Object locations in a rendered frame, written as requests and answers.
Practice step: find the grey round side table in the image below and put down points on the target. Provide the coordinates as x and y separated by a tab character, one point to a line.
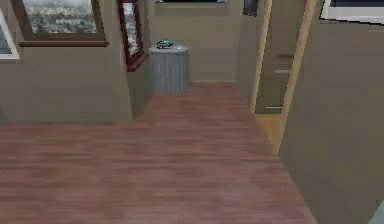
170	68

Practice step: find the teal small object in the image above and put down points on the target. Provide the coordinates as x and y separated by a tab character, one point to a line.
165	43

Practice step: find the dark red framed window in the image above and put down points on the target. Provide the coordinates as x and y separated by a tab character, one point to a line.
132	30

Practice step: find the black framed picture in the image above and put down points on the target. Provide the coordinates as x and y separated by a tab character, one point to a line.
250	6

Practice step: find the brown framed window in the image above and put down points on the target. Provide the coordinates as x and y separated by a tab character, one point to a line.
60	16

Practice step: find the white framed picture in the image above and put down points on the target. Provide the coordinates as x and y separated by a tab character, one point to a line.
4	43
353	10

